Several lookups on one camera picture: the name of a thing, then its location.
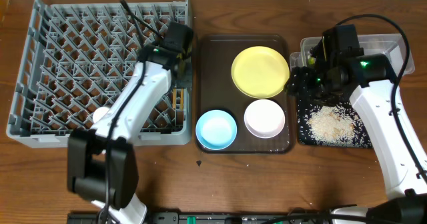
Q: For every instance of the grey plastic dishwasher rack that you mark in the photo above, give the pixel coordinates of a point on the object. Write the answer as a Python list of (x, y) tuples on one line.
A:
[(77, 58)]

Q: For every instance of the yellow plate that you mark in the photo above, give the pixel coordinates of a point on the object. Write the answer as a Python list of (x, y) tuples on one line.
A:
[(260, 72)]

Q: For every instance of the black waste tray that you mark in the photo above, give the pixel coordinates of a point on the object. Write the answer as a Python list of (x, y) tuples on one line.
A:
[(333, 124)]

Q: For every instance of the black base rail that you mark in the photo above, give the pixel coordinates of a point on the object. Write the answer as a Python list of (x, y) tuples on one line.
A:
[(176, 218)]

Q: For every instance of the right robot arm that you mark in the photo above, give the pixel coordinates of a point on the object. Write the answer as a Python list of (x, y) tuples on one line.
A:
[(400, 154)]

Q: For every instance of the rice and nut scraps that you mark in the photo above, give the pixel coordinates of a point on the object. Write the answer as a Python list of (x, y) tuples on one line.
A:
[(332, 125)]

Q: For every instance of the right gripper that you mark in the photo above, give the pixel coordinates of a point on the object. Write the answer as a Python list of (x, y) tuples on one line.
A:
[(298, 82)]

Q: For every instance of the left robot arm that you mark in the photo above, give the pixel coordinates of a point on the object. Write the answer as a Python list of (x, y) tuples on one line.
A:
[(101, 162)]

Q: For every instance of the dark brown serving tray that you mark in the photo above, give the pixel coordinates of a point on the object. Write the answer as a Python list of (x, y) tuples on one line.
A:
[(216, 90)]

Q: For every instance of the green snack wrapper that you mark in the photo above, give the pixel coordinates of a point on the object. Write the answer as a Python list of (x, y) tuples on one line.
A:
[(311, 59)]

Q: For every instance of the light blue bowl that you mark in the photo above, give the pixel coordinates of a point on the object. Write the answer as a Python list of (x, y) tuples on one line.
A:
[(216, 130)]

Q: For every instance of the clear plastic waste bin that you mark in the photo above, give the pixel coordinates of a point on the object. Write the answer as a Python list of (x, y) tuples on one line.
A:
[(377, 45)]

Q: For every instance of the small white cup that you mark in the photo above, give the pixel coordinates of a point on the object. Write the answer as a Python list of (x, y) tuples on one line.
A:
[(99, 113)]

